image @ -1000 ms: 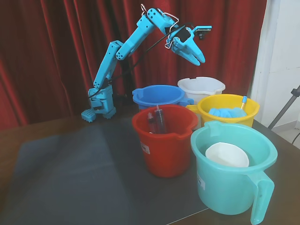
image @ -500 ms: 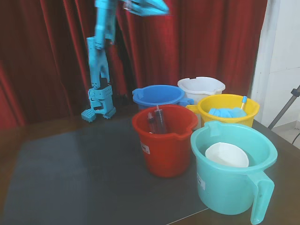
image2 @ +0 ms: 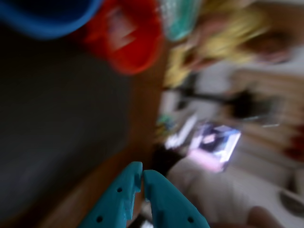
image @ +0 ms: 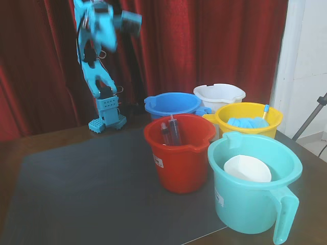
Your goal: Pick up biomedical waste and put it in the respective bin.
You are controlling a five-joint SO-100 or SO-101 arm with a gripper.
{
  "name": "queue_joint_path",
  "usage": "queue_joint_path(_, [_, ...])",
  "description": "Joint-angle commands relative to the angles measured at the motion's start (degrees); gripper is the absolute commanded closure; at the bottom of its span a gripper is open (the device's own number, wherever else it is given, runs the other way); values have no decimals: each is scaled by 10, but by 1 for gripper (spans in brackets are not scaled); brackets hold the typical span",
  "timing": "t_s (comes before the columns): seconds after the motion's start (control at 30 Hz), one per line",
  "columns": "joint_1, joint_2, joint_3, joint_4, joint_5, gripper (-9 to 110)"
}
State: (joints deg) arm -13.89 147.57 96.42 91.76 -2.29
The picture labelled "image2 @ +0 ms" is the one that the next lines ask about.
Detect red plastic bucket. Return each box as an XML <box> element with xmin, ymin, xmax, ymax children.
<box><xmin>83</xmin><ymin>0</ymin><xmax>164</xmax><ymax>75</ymax></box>

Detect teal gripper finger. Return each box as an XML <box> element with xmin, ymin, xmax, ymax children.
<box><xmin>143</xmin><ymin>169</ymin><xmax>211</xmax><ymax>228</ymax></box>
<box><xmin>78</xmin><ymin>161</ymin><xmax>143</xmax><ymax>228</ymax></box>

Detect purple white box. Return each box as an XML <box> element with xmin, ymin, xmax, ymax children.
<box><xmin>190</xmin><ymin>122</ymin><xmax>242</xmax><ymax>172</ymax></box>

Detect yellow plastic bucket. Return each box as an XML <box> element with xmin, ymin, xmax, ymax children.
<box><xmin>163</xmin><ymin>0</ymin><xmax>270</xmax><ymax>86</ymax></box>

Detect dark grey table mat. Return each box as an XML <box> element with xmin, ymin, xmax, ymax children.
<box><xmin>0</xmin><ymin>26</ymin><xmax>167</xmax><ymax>214</ymax></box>

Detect blue plastic bucket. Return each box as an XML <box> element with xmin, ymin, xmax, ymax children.
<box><xmin>0</xmin><ymin>0</ymin><xmax>104</xmax><ymax>40</ymax></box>

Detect turquoise plastic bucket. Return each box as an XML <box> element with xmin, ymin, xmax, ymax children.
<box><xmin>158</xmin><ymin>0</ymin><xmax>202</xmax><ymax>41</ymax></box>

